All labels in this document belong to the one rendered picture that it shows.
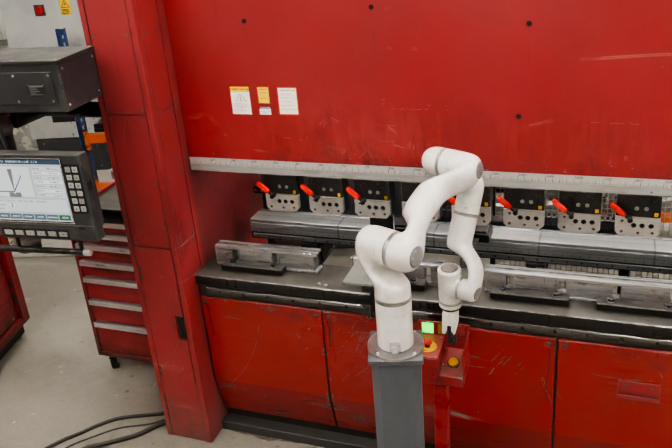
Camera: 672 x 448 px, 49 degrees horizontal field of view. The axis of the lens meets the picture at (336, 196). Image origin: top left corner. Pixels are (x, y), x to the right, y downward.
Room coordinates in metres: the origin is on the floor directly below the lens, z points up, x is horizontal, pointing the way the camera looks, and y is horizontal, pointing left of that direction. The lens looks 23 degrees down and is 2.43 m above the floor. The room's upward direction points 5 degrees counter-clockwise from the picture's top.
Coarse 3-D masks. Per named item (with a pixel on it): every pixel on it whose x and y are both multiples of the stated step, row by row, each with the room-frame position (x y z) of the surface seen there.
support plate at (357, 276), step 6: (354, 264) 2.67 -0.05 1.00; (360, 264) 2.67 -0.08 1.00; (354, 270) 2.62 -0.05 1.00; (360, 270) 2.62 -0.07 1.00; (348, 276) 2.58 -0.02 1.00; (354, 276) 2.57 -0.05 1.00; (360, 276) 2.57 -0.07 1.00; (366, 276) 2.56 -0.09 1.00; (348, 282) 2.53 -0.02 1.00; (354, 282) 2.52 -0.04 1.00; (360, 282) 2.52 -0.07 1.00; (366, 282) 2.51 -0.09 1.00
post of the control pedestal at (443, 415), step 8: (440, 392) 2.34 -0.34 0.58; (448, 392) 2.36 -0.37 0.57; (440, 400) 2.34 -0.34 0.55; (448, 400) 2.35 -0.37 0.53; (440, 408) 2.34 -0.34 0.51; (448, 408) 2.35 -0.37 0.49; (440, 416) 2.34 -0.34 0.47; (448, 416) 2.34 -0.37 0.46; (440, 424) 2.34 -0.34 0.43; (448, 424) 2.34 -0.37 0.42; (440, 432) 2.34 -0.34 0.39; (448, 432) 2.34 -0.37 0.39; (440, 440) 2.34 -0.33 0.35; (448, 440) 2.33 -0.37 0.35
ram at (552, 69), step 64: (192, 0) 2.99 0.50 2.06; (256, 0) 2.89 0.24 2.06; (320, 0) 2.79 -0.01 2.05; (384, 0) 2.70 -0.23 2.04; (448, 0) 2.62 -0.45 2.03; (512, 0) 2.54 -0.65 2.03; (576, 0) 2.46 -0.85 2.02; (640, 0) 2.39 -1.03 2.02; (192, 64) 3.01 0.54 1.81; (256, 64) 2.90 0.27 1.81; (320, 64) 2.80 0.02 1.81; (384, 64) 2.71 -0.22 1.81; (448, 64) 2.62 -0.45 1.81; (512, 64) 2.54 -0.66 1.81; (576, 64) 2.46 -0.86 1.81; (640, 64) 2.38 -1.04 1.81; (192, 128) 3.02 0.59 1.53; (256, 128) 2.91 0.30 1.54; (320, 128) 2.81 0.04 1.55; (384, 128) 2.71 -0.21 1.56; (448, 128) 2.62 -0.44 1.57; (512, 128) 2.53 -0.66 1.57; (576, 128) 2.45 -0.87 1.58; (640, 128) 2.38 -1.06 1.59; (640, 192) 2.37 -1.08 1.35
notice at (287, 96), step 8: (280, 88) 2.86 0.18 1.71; (288, 88) 2.85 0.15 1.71; (280, 96) 2.87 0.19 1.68; (288, 96) 2.85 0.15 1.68; (296, 96) 2.84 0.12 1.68; (280, 104) 2.87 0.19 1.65; (288, 104) 2.85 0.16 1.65; (296, 104) 2.84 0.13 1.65; (280, 112) 2.87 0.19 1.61; (288, 112) 2.86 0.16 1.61; (296, 112) 2.84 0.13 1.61
